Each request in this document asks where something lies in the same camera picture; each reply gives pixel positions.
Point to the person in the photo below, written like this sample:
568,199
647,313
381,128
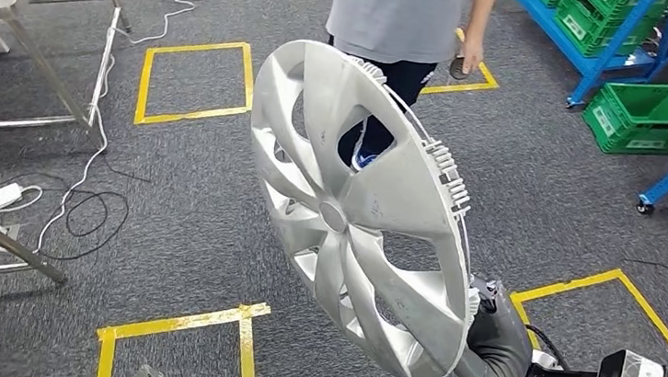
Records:
399,16

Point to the thin black floor thread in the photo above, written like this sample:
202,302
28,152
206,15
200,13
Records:
651,263

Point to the silver plastic wheel hubcap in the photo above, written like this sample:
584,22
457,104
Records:
333,216

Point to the green plastic crate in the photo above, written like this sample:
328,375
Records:
627,4
595,19
642,106

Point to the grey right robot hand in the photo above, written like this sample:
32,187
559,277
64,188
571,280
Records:
501,332

